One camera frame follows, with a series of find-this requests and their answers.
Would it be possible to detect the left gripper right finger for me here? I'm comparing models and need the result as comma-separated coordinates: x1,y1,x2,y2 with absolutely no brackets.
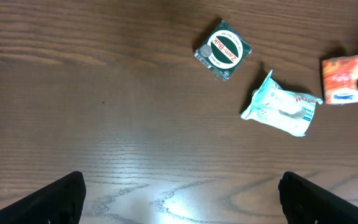
278,172,358,224

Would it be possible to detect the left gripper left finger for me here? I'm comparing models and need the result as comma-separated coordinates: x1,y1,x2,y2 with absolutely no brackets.
0,171,86,224

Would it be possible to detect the small orange tissue pack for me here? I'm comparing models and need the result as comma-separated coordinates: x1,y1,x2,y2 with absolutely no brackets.
321,55,358,105

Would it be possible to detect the green Zappy wipes pack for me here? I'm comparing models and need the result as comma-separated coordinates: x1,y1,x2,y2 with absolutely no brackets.
241,71,323,137

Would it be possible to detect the red white tape roll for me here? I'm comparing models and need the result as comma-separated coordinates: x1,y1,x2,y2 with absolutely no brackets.
193,20,252,81

